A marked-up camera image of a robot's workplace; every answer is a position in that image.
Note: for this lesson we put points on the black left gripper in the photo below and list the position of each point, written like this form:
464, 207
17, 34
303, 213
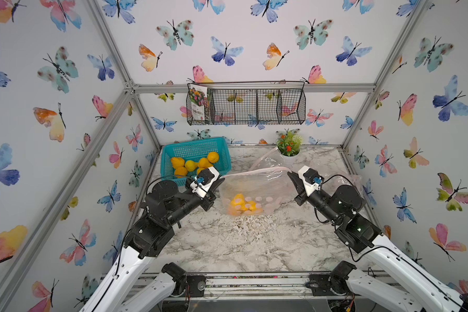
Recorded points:
207, 201

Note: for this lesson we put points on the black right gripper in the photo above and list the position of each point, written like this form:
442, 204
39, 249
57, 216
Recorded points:
301, 188

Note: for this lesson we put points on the yellow pear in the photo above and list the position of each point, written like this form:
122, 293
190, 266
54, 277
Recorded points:
181, 172
204, 163

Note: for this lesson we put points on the yellow-green pear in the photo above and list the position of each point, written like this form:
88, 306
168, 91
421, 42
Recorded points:
191, 165

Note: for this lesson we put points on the orange pear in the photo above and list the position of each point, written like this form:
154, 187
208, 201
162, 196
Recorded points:
177, 162

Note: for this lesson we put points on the clear zip-top bag with pears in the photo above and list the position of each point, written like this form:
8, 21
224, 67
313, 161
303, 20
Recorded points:
342, 175

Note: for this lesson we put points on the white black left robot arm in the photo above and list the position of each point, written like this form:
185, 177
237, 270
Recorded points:
164, 207

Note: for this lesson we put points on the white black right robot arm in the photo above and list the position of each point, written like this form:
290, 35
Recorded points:
372, 250

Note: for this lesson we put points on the clear bag of lemons front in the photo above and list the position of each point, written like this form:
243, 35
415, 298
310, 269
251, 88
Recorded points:
257, 192

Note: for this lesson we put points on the teal plastic basket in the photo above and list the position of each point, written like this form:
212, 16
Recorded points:
195, 150

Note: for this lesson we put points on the white pot artificial plant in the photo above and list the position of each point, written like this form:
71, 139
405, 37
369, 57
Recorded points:
289, 143

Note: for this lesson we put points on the seed packet in basket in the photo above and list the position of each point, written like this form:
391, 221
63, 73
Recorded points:
199, 101

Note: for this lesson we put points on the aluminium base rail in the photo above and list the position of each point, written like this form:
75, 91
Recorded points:
283, 285

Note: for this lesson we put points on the black wire wall basket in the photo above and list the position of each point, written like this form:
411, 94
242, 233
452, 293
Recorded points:
254, 104

